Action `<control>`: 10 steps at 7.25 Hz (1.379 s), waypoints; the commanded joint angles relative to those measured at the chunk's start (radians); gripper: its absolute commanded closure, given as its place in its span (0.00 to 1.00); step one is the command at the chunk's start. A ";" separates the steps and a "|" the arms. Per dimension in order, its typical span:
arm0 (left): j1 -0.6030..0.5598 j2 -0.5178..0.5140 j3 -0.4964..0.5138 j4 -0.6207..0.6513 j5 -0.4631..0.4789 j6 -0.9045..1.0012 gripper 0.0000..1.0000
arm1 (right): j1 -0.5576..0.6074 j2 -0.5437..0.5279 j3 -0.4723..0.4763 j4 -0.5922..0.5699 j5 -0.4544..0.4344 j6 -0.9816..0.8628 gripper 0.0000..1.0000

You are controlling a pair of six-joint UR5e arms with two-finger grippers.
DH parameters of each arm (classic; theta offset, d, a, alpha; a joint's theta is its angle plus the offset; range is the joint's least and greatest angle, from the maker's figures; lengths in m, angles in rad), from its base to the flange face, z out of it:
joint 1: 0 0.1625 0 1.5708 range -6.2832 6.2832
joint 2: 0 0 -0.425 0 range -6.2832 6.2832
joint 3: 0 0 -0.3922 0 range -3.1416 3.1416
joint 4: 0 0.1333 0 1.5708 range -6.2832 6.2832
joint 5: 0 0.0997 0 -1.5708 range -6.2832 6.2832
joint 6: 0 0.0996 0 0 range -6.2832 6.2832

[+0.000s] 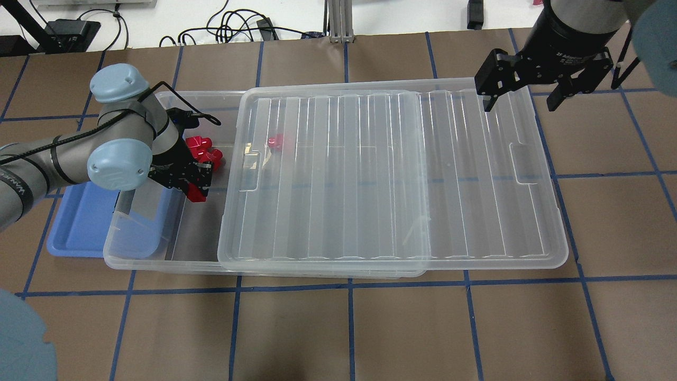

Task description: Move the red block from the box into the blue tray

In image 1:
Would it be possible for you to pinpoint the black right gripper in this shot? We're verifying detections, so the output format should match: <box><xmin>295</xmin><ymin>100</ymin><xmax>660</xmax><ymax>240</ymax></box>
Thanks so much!
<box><xmin>474</xmin><ymin>19</ymin><xmax>614</xmax><ymax>112</ymax></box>

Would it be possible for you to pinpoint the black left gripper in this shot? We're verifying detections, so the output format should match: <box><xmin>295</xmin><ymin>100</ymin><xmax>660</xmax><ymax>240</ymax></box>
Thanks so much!
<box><xmin>148</xmin><ymin>140</ymin><xmax>214</xmax><ymax>192</ymax></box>

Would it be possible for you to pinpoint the clear plastic box lid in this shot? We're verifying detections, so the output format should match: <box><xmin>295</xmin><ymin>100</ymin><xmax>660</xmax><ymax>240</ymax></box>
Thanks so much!
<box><xmin>217</xmin><ymin>78</ymin><xmax>569</xmax><ymax>272</ymax></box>

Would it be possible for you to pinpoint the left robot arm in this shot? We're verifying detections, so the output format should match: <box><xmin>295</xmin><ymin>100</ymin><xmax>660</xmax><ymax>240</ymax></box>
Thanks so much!
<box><xmin>1</xmin><ymin>63</ymin><xmax>222</xmax><ymax>230</ymax></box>

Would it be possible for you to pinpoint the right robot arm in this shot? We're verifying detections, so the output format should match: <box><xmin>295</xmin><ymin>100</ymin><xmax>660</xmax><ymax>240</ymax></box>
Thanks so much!
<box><xmin>474</xmin><ymin>1</ymin><xmax>676</xmax><ymax>112</ymax></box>

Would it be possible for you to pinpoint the red block pile middle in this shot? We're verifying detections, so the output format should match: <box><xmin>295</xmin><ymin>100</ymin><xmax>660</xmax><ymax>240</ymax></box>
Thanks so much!
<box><xmin>191</xmin><ymin>148</ymin><xmax>212</xmax><ymax>162</ymax></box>

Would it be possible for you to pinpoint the red block pile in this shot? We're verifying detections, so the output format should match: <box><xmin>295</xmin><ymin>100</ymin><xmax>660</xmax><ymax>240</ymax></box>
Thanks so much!
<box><xmin>191</xmin><ymin>148</ymin><xmax>212</xmax><ymax>162</ymax></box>
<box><xmin>202</xmin><ymin>149</ymin><xmax>223</xmax><ymax>172</ymax></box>
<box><xmin>185</xmin><ymin>135</ymin><xmax>213</xmax><ymax>151</ymax></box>

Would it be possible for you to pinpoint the red block top pile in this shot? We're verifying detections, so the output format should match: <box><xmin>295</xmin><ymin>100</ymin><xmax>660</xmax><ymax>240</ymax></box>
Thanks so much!
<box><xmin>202</xmin><ymin>149</ymin><xmax>223</xmax><ymax>172</ymax></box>

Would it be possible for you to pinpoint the red block left pile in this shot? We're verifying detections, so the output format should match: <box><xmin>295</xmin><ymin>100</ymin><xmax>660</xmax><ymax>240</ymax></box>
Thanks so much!
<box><xmin>185</xmin><ymin>135</ymin><xmax>213</xmax><ymax>151</ymax></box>

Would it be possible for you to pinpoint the clear plastic storage box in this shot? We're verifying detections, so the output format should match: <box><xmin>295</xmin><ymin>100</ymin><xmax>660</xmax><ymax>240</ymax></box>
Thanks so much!
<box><xmin>103</xmin><ymin>90</ymin><xmax>429</xmax><ymax>279</ymax></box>

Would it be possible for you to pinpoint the red block far corner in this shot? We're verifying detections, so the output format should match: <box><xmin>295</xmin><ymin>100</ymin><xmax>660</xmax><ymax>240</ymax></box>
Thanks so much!
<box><xmin>268</xmin><ymin>133</ymin><xmax>285</xmax><ymax>151</ymax></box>

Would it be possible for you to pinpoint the blue plastic tray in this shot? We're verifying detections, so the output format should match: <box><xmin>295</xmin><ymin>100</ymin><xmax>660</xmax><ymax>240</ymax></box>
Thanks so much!
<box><xmin>48</xmin><ymin>180</ymin><xmax>178</xmax><ymax>260</ymax></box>

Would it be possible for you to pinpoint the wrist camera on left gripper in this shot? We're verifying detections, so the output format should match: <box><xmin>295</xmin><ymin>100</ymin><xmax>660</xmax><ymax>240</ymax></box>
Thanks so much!
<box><xmin>166</xmin><ymin>107</ymin><xmax>203</xmax><ymax>135</ymax></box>

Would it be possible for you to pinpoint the aluminium frame post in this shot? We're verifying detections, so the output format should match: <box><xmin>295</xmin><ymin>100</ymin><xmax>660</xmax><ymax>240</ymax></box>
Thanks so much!
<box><xmin>324</xmin><ymin>1</ymin><xmax>355</xmax><ymax>43</ymax></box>

